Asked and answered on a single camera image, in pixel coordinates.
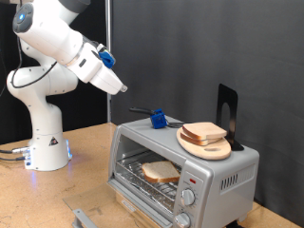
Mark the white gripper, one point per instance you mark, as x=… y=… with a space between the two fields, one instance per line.
x=107 y=80

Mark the metal spatula with blue block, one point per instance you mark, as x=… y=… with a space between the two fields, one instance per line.
x=158 y=121

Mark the white bread slice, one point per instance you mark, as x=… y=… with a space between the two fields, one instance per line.
x=160 y=170

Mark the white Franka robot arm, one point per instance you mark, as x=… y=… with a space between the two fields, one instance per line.
x=41 y=126

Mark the red oven indicator light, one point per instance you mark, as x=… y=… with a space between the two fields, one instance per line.
x=192 y=181

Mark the silver toaster oven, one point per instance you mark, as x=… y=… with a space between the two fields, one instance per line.
x=202 y=177

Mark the silver knob at oven bottom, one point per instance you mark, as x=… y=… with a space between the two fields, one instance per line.
x=182 y=220

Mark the vertical metal pole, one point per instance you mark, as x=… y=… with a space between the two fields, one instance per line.
x=109 y=107

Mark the black fabric backdrop curtain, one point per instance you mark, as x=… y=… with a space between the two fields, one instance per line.
x=88 y=110

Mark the bread slice with brown crust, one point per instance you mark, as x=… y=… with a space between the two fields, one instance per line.
x=204 y=129
x=196 y=141

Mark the oval wooden cutting board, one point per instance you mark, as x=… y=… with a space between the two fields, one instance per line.
x=205 y=152

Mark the grey fabric backdrop curtain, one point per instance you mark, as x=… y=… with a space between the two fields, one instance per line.
x=221 y=47

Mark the black metal bookend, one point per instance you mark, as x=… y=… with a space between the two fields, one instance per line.
x=233 y=104

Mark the silver knob below red light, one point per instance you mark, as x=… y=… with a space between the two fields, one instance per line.
x=187 y=197

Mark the silver wrist camera blue mount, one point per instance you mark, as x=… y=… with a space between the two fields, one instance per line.
x=107 y=58

